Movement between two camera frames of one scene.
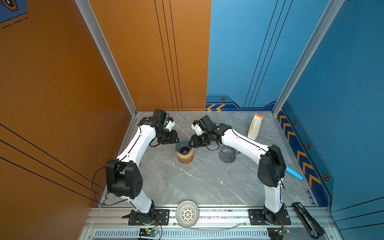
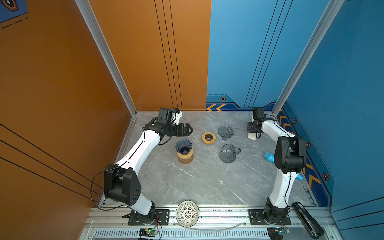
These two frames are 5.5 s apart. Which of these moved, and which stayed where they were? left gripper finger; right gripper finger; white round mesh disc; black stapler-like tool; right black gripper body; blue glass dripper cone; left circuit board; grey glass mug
Moved: right black gripper body; right gripper finger; left gripper finger
Stayed: left circuit board; black stapler-like tool; blue glass dripper cone; grey glass mug; white round mesh disc
